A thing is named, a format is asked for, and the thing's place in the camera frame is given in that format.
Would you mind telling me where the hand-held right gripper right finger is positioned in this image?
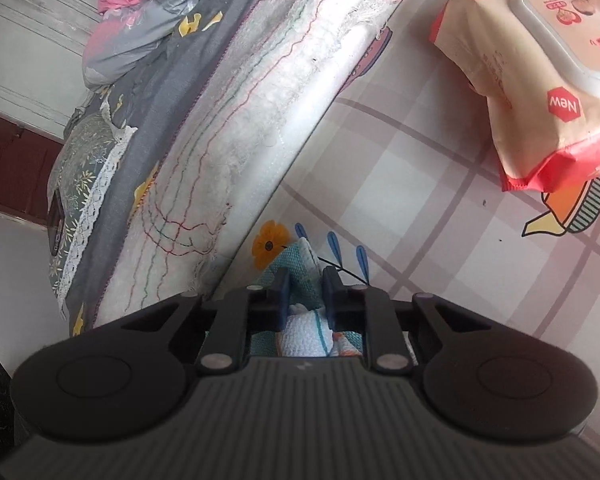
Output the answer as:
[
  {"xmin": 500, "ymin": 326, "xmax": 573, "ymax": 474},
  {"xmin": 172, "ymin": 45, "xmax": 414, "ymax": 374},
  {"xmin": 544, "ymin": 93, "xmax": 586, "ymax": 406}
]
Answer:
[{"xmin": 321, "ymin": 266, "xmax": 486, "ymax": 376}]

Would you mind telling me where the dark red wooden cabinet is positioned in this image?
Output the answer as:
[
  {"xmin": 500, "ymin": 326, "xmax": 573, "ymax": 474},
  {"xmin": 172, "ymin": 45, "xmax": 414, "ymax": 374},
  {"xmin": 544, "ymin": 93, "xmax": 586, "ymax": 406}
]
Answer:
[{"xmin": 0, "ymin": 105, "xmax": 63, "ymax": 231}]

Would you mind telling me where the white mattress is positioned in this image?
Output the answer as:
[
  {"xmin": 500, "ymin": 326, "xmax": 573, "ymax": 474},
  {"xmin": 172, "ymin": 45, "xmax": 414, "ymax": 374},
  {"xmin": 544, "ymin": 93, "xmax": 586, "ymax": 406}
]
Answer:
[{"xmin": 92, "ymin": 0, "xmax": 433, "ymax": 331}]

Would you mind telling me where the pink grey quilt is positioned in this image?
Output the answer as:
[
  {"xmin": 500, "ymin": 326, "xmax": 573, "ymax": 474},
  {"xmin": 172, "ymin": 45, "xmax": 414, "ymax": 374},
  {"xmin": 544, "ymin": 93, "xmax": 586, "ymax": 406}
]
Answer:
[{"xmin": 82, "ymin": 0, "xmax": 261, "ymax": 88}]

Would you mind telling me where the teal white knit cloth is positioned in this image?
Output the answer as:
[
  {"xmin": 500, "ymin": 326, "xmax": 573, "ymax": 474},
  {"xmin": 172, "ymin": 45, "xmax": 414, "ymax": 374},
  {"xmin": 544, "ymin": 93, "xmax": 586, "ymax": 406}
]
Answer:
[{"xmin": 250, "ymin": 237, "xmax": 366, "ymax": 358}]

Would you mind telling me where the lace-edged green printed cloth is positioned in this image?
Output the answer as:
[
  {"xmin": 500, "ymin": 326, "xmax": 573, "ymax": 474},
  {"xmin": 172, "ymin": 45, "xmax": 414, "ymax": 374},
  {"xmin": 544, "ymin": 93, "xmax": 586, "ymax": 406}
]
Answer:
[{"xmin": 47, "ymin": 95, "xmax": 138, "ymax": 306}]

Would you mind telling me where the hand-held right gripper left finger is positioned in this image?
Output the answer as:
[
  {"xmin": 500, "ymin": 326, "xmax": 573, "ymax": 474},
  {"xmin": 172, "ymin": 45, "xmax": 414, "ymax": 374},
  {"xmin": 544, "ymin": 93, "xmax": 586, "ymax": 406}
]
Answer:
[{"xmin": 122, "ymin": 266, "xmax": 293, "ymax": 376}]

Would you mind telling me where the red wet wipes pack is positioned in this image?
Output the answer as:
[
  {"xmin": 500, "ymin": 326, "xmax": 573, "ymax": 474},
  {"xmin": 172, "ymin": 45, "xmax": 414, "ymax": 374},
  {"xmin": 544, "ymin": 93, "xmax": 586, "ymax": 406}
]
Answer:
[{"xmin": 428, "ymin": 0, "xmax": 600, "ymax": 193}]

